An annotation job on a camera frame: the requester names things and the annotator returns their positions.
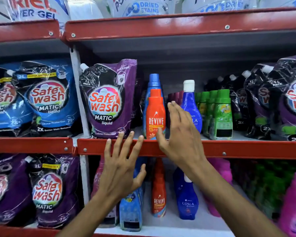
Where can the person's right hand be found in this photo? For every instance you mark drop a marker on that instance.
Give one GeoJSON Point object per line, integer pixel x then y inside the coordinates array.
{"type": "Point", "coordinates": [185, 145]}

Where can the person's left hand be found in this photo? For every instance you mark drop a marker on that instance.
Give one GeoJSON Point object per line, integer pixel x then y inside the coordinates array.
{"type": "Point", "coordinates": [118, 175]}

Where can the person's left little finger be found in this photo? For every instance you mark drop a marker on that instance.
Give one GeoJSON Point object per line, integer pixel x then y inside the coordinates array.
{"type": "Point", "coordinates": [107, 149]}

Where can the person's right thumb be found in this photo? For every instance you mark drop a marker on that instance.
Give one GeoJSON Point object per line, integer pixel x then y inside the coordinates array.
{"type": "Point", "coordinates": [162, 139]}

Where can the person's left thumb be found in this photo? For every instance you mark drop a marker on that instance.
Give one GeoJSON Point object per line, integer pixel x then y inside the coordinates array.
{"type": "Point", "coordinates": [140, 175]}

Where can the person's left middle finger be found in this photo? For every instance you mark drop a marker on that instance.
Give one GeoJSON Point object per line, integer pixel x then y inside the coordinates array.
{"type": "Point", "coordinates": [127, 145]}

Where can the person's left forearm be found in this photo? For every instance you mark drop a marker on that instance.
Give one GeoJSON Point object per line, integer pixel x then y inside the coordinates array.
{"type": "Point", "coordinates": [88, 217]}

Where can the person's right forearm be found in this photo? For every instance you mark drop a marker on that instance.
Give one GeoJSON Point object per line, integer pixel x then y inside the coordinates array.
{"type": "Point", "coordinates": [231, 207]}

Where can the orange bottle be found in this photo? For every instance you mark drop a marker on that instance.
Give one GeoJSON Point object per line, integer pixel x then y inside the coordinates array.
{"type": "Point", "coordinates": [155, 115]}
{"type": "Point", "coordinates": [159, 192]}

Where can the pink bottle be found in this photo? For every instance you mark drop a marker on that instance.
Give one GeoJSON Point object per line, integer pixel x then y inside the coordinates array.
{"type": "Point", "coordinates": [222, 170]}
{"type": "Point", "coordinates": [294, 204]}
{"type": "Point", "coordinates": [97, 177]}

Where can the white metal shelf upright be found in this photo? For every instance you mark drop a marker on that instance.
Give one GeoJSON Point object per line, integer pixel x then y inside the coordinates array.
{"type": "Point", "coordinates": [85, 175]}

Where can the light blue bottle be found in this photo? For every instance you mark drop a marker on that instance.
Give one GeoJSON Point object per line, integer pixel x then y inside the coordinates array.
{"type": "Point", "coordinates": [130, 209]}

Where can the maroon bottles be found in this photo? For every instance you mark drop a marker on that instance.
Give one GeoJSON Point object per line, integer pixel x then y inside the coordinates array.
{"type": "Point", "coordinates": [175, 96]}

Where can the dark detergent pouch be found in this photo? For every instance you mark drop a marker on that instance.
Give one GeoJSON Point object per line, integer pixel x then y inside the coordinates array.
{"type": "Point", "coordinates": [138, 101]}

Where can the blue bottle white cap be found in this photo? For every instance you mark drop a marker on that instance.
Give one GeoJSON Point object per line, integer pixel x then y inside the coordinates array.
{"type": "Point", "coordinates": [186, 197]}
{"type": "Point", "coordinates": [191, 103]}

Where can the green bottle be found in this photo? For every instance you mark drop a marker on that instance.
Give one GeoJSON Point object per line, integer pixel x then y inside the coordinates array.
{"type": "Point", "coordinates": [211, 101]}
{"type": "Point", "coordinates": [202, 103]}
{"type": "Point", "coordinates": [222, 115]}

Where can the tall blue bottle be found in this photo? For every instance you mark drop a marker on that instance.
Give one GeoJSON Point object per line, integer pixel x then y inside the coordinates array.
{"type": "Point", "coordinates": [153, 82]}

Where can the large purple detergent pouch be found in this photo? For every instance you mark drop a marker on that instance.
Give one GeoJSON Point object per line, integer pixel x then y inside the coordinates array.
{"type": "Point", "coordinates": [7, 190]}
{"type": "Point", "coordinates": [51, 192]}

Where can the row of green bottles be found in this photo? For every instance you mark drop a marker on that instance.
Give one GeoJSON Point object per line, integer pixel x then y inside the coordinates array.
{"type": "Point", "coordinates": [264, 185]}

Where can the white detergent pouch blue print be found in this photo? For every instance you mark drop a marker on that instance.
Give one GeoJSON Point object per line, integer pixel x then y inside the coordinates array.
{"type": "Point", "coordinates": [283, 1]}
{"type": "Point", "coordinates": [140, 6]}
{"type": "Point", "coordinates": [219, 4]}

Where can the white detergent pouch red print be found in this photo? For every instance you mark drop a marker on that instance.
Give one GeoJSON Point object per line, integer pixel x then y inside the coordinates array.
{"type": "Point", "coordinates": [34, 8]}

